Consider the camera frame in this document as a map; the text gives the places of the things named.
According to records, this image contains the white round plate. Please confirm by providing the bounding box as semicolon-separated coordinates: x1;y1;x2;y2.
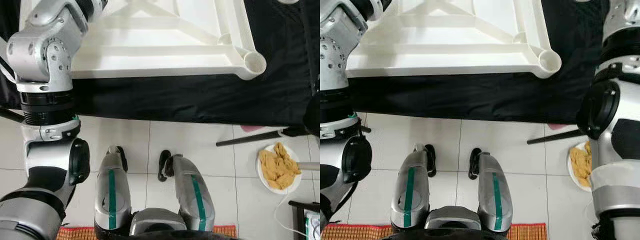
256;143;303;195
567;141;593;193

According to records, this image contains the black table cloth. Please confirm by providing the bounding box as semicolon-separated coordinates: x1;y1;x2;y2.
320;0;640;126
0;0;321;128

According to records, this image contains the red woven floor mat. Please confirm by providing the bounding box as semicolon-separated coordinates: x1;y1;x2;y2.
56;225;237;240
322;223;548;240

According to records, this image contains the white plastic table top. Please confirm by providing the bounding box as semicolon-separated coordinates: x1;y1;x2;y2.
20;0;267;81
345;0;563;80

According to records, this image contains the crumpled yellow cloth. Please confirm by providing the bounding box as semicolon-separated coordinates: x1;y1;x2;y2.
570;141;593;188
259;142;302;191

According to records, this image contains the black robot waist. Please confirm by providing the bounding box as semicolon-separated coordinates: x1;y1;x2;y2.
382;205;511;240
100;207;236;240

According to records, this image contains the thin white floor cable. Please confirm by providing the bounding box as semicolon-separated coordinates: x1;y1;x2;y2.
272;187;308;238

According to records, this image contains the black stand base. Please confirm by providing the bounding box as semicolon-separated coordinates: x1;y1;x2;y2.
289;200;321;240

